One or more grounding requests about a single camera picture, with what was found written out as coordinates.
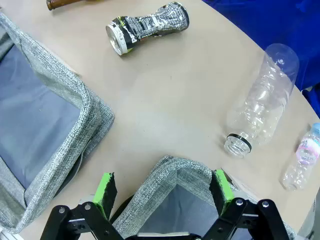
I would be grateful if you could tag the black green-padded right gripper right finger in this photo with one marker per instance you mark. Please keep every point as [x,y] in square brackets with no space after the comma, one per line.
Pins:
[221,190]

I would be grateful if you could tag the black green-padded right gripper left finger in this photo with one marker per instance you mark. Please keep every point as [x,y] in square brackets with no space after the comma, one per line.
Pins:
[103,192]

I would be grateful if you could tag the small pink-labelled plastic bottle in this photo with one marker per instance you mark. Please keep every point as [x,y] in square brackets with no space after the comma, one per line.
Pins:
[302,160]

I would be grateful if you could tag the large clear plastic bottle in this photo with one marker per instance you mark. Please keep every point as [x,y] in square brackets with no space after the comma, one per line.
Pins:
[265,100]

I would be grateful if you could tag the crushed black and silver can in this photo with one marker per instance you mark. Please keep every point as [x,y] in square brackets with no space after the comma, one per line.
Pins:
[147,25]

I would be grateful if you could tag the brown glass bottle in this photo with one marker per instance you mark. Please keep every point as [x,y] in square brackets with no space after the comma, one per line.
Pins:
[62,3]

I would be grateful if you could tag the grey fabric basket for cans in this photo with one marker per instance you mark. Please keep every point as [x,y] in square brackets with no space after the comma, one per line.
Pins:
[175,180]

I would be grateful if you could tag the grey fabric basket for plastic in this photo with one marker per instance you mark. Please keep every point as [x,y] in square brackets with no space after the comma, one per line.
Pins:
[62,82]

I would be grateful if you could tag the person in blue hoodie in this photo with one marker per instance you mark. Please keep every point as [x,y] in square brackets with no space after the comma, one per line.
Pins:
[270,22]

